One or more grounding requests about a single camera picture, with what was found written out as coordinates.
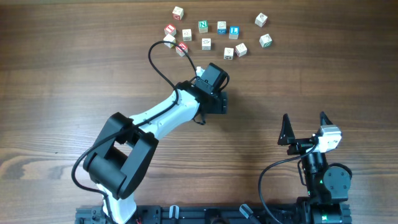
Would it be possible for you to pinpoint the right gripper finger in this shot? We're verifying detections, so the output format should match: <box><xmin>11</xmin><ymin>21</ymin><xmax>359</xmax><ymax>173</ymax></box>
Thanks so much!
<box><xmin>320</xmin><ymin>111</ymin><xmax>333</xmax><ymax>126</ymax></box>
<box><xmin>277</xmin><ymin>113</ymin><xmax>295</xmax><ymax>146</ymax></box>

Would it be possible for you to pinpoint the wooden block picture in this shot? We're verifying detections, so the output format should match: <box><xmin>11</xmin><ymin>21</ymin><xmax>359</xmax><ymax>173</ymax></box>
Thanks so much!
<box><xmin>201</xmin><ymin>38</ymin><xmax>211</xmax><ymax>50</ymax></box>
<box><xmin>182</xmin><ymin>29</ymin><xmax>192</xmax><ymax>42</ymax></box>

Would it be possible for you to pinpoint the red E letter block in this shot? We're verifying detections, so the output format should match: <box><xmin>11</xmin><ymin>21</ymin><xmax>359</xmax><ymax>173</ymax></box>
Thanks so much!
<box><xmin>175</xmin><ymin>42</ymin><xmax>188</xmax><ymax>57</ymax></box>

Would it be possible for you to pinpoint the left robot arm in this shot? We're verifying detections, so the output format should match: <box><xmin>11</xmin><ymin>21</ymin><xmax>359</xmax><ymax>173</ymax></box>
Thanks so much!
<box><xmin>83</xmin><ymin>63</ymin><xmax>229</xmax><ymax>223</ymax></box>

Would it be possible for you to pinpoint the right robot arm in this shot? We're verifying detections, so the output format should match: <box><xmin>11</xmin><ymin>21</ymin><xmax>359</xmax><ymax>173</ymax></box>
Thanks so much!
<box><xmin>277</xmin><ymin>112</ymin><xmax>353</xmax><ymax>224</ymax></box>

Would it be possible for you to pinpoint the wooden block soccer ball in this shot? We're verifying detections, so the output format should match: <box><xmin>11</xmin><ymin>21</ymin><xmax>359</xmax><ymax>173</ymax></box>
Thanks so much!
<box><xmin>223</xmin><ymin>47</ymin><xmax>234</xmax><ymax>60</ymax></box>

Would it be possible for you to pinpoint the wooden block Z side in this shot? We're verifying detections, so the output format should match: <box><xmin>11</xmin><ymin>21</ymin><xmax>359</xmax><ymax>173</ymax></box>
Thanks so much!
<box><xmin>235</xmin><ymin>43</ymin><xmax>248</xmax><ymax>57</ymax></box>

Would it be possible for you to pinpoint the wooden block picture top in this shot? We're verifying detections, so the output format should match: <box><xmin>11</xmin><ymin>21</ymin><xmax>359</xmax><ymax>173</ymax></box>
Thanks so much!
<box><xmin>182</xmin><ymin>29</ymin><xmax>192</xmax><ymax>42</ymax></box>

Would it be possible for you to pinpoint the blue L letter block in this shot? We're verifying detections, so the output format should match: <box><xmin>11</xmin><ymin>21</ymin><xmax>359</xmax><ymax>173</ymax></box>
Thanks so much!
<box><xmin>229</xmin><ymin>26</ymin><xmax>239</xmax><ymax>40</ymax></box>

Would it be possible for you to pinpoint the wooden block blue front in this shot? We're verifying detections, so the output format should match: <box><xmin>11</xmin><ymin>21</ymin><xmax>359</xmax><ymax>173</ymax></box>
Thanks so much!
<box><xmin>217</xmin><ymin>21</ymin><xmax>227</xmax><ymax>35</ymax></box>

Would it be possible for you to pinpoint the green N letter block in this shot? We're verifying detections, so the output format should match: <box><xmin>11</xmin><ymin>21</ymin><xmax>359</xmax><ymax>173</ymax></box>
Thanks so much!
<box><xmin>198</xmin><ymin>20</ymin><xmax>208</xmax><ymax>34</ymax></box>

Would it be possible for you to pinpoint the plain wooden block yellow side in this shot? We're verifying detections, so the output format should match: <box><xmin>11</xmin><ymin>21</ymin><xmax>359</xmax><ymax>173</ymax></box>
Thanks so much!
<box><xmin>163</xmin><ymin>34</ymin><xmax>176</xmax><ymax>49</ymax></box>

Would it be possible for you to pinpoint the red L letter block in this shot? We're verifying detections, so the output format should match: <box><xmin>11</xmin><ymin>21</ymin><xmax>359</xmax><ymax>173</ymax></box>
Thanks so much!
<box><xmin>164</xmin><ymin>24</ymin><xmax>177</xmax><ymax>36</ymax></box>

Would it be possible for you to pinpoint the wooden block green side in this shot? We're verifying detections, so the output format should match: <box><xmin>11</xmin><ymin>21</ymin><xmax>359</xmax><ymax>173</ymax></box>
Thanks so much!
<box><xmin>259</xmin><ymin>34</ymin><xmax>272</xmax><ymax>48</ymax></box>

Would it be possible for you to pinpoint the wooden block top left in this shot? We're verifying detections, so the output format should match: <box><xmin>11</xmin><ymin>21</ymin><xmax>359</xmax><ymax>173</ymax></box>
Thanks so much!
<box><xmin>172</xmin><ymin>6</ymin><xmax>184</xmax><ymax>21</ymax></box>

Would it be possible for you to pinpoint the wooden block far right top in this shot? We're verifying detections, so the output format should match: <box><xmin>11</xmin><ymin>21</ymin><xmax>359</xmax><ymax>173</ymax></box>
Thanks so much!
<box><xmin>254</xmin><ymin>12</ymin><xmax>268</xmax><ymax>27</ymax></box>

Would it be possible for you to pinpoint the right black cable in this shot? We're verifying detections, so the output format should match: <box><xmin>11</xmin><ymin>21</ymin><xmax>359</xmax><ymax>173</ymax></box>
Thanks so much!
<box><xmin>257</xmin><ymin>142</ymin><xmax>320</xmax><ymax>224</ymax></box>

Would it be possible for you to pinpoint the black cable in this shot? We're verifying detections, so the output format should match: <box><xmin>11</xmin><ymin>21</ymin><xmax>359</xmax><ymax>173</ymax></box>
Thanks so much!
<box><xmin>70</xmin><ymin>40</ymin><xmax>198</xmax><ymax>218</ymax></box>
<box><xmin>257</xmin><ymin>142</ymin><xmax>320</xmax><ymax>224</ymax></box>

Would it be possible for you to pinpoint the left black cable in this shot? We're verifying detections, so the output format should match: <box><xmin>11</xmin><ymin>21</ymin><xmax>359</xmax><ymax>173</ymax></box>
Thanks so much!
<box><xmin>70</xmin><ymin>40</ymin><xmax>198</xmax><ymax>218</ymax></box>

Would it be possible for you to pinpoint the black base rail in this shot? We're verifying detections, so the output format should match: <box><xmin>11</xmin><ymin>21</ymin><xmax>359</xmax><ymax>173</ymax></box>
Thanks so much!
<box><xmin>74</xmin><ymin>203</ymin><xmax>353</xmax><ymax>224</ymax></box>

